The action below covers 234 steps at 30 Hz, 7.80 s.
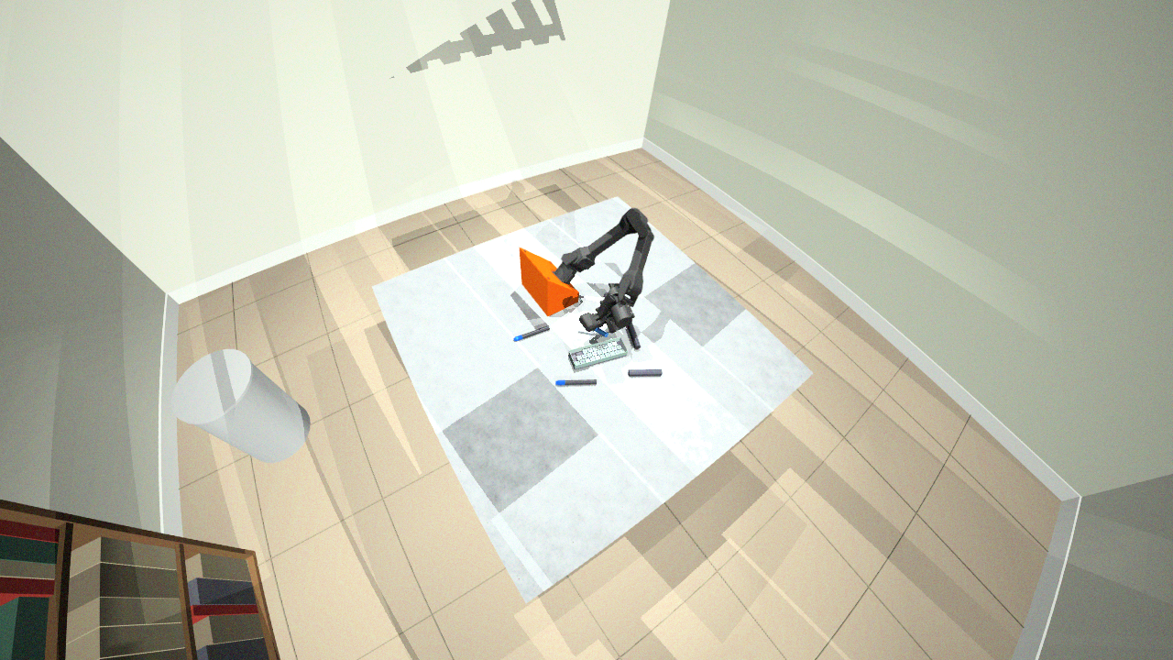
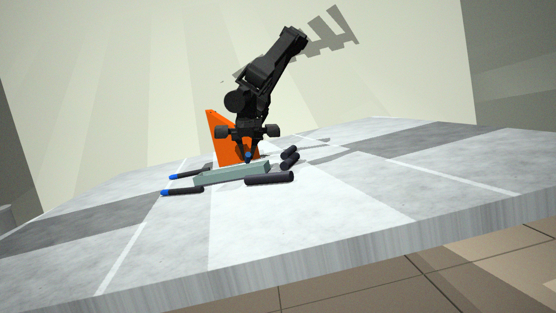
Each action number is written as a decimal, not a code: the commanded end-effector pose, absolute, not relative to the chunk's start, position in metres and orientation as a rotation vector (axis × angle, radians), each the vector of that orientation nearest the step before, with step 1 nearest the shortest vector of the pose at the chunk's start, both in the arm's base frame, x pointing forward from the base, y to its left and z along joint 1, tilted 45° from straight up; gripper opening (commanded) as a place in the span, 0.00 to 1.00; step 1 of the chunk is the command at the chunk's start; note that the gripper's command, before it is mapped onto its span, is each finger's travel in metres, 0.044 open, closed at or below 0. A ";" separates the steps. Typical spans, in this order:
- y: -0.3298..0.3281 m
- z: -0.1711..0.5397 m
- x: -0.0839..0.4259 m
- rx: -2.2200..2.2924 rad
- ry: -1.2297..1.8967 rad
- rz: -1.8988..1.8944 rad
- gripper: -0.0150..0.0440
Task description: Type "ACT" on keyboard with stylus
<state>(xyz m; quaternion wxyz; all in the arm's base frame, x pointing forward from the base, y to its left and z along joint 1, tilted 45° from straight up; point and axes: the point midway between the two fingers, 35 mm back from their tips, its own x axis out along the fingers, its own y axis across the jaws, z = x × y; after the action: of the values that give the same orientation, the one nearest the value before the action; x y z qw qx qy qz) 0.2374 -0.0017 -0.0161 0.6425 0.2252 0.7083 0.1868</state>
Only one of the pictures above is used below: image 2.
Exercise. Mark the dark grey cylinder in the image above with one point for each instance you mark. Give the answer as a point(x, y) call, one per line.
point(265, 178)
point(288, 162)
point(288, 152)

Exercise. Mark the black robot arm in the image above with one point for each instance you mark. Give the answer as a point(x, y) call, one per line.
point(261, 76)

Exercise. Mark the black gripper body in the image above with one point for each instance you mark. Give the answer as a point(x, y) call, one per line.
point(222, 131)

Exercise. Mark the black stylus with blue tip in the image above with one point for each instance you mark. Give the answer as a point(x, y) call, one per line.
point(179, 191)
point(186, 174)

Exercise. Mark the grey keyboard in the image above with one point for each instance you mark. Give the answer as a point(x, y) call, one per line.
point(231, 173)

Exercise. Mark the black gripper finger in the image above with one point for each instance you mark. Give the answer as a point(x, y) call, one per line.
point(240, 145)
point(255, 141)

